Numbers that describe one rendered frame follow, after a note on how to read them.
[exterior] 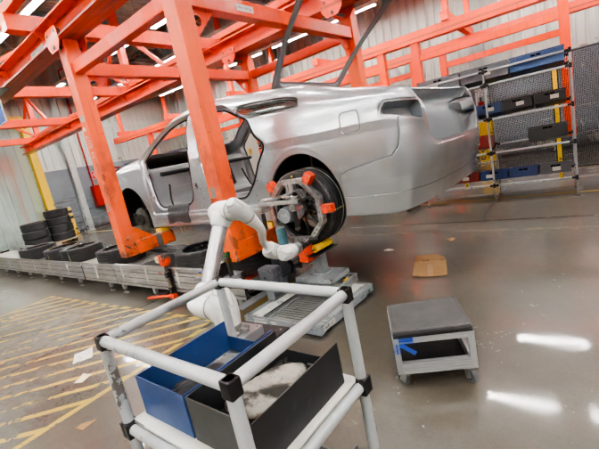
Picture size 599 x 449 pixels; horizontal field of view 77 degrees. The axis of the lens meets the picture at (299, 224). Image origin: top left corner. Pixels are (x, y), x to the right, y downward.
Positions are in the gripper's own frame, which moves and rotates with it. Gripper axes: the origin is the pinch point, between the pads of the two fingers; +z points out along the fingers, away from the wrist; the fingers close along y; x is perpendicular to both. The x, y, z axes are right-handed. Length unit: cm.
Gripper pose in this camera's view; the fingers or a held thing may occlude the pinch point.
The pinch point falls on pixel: (314, 239)
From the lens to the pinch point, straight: 302.2
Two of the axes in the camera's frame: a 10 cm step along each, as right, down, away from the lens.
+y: 4.1, -7.1, -5.8
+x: -6.9, -6.6, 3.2
